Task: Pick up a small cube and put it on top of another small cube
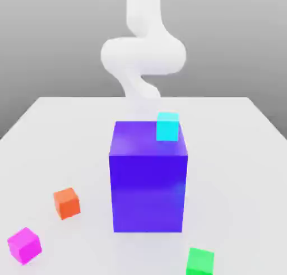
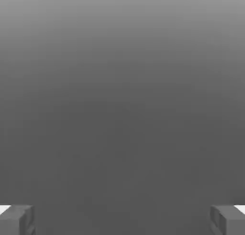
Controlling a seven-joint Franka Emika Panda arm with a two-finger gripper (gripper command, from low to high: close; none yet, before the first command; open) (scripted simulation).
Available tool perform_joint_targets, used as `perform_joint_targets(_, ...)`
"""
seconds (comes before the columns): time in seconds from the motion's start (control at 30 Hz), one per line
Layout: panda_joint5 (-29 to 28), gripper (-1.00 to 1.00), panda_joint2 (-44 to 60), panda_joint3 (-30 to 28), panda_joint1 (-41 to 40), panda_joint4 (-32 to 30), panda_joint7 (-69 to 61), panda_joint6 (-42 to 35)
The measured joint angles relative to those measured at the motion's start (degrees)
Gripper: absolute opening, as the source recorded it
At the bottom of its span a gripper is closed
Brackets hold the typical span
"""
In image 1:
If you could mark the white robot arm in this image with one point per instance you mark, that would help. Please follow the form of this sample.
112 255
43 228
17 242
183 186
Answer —
143 55

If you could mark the small cyan cube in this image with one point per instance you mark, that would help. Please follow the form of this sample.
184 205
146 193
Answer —
167 130

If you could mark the small orange cube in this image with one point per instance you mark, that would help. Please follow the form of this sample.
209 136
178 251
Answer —
67 204

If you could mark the small green cube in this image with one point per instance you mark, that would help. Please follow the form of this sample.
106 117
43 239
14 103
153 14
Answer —
199 261

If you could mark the small magenta cube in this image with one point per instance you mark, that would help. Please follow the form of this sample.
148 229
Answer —
24 245

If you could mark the large purple box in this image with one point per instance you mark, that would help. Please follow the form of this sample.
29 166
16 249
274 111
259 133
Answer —
148 189

